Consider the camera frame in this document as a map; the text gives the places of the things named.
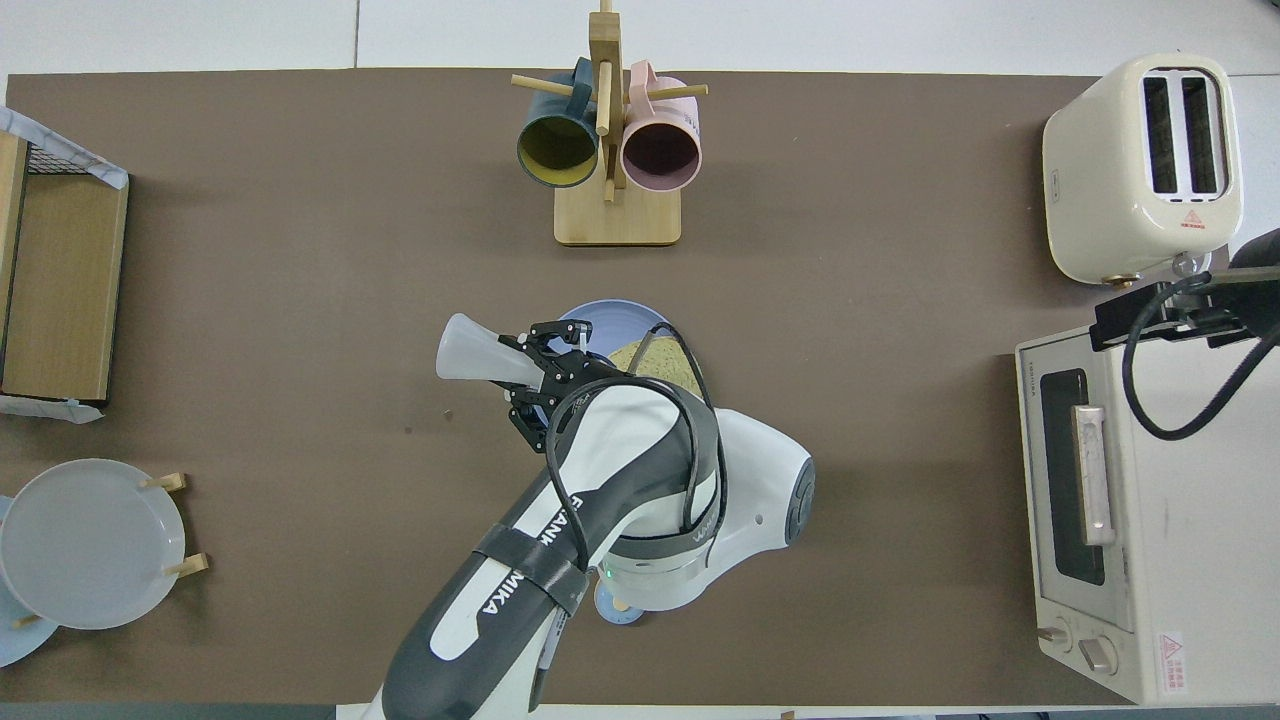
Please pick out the pale fabric scrap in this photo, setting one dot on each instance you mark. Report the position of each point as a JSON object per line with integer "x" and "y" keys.
{"x": 50, "y": 408}

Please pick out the blue service bell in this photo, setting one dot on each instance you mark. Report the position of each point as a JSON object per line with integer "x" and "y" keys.
{"x": 615, "y": 612}

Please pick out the brown table mat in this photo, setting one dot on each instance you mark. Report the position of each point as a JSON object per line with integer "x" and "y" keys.
{"x": 300, "y": 300}

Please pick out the wooden shelf unit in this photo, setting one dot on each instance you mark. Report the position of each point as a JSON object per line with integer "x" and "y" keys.
{"x": 60, "y": 290}

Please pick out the wooden mug tree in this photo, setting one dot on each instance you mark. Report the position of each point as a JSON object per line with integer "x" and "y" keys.
{"x": 620, "y": 220}

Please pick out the blue round plate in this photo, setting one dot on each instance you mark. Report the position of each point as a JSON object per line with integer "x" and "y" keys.
{"x": 620, "y": 320}

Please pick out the white toaster oven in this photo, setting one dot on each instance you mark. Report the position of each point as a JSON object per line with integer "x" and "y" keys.
{"x": 1200, "y": 500}

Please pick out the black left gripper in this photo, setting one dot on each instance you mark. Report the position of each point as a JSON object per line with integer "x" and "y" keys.
{"x": 575, "y": 375}

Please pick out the slice of toast bread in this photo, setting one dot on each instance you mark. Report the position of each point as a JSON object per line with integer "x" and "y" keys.
{"x": 660, "y": 365}

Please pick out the teal mug yellow inside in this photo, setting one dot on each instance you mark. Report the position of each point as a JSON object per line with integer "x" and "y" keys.
{"x": 557, "y": 150}

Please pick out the white checked cloth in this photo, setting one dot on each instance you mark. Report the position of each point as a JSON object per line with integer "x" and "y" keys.
{"x": 70, "y": 150}

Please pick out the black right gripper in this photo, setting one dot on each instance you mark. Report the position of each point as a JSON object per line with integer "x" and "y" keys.
{"x": 1258, "y": 295}

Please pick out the translucent bottle navy cap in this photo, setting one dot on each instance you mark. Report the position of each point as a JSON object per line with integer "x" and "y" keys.
{"x": 475, "y": 352}

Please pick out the light blue plate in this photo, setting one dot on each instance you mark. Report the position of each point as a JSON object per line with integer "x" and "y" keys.
{"x": 15, "y": 640}

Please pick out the cream two-slot toaster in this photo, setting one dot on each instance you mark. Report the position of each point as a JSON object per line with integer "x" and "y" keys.
{"x": 1100, "y": 180}

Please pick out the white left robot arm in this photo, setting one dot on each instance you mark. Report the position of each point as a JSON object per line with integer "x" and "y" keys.
{"x": 770, "y": 470}

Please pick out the pink mug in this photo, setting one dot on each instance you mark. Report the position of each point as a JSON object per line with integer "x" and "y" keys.
{"x": 660, "y": 155}

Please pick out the pale grey plate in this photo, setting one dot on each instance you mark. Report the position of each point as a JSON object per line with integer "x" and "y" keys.
{"x": 90, "y": 545}

